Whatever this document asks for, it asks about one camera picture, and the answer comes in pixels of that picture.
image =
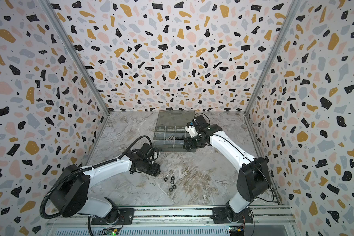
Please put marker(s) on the left circuit board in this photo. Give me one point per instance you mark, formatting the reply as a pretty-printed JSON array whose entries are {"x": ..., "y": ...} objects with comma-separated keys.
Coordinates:
[{"x": 110, "y": 232}]

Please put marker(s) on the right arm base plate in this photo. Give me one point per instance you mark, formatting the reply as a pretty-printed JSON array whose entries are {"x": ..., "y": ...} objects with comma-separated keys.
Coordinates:
[{"x": 221, "y": 215}]

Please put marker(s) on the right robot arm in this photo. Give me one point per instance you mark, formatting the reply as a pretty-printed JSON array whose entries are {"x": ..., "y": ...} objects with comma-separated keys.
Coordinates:
[{"x": 253, "y": 174}]

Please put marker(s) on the grey plastic organizer box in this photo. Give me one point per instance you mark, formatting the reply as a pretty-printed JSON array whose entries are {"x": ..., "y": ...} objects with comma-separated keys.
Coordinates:
[{"x": 169, "y": 125}]

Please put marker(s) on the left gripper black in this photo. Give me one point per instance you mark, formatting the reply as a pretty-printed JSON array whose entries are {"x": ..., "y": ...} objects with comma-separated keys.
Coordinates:
[{"x": 155, "y": 170}]

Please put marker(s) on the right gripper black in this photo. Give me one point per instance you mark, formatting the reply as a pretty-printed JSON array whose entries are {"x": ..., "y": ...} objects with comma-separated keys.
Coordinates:
[{"x": 191, "y": 143}]

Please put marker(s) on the circuit board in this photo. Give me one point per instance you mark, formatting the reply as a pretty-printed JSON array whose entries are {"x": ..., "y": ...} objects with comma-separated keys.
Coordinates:
[
  {"x": 110, "y": 232},
  {"x": 237, "y": 231}
]

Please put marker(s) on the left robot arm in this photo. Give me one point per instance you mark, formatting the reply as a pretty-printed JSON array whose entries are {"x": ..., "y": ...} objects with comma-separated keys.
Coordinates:
[{"x": 69, "y": 195}]

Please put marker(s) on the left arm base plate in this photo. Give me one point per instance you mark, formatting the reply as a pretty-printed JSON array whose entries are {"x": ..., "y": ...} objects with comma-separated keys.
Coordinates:
[{"x": 117, "y": 217}]

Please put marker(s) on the right circuit board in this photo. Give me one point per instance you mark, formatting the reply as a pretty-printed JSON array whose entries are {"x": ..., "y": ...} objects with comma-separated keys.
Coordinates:
[{"x": 237, "y": 231}]

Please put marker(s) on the aluminium mounting rail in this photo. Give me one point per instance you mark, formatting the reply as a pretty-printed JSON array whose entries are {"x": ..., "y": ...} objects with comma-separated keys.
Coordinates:
[{"x": 254, "y": 215}]

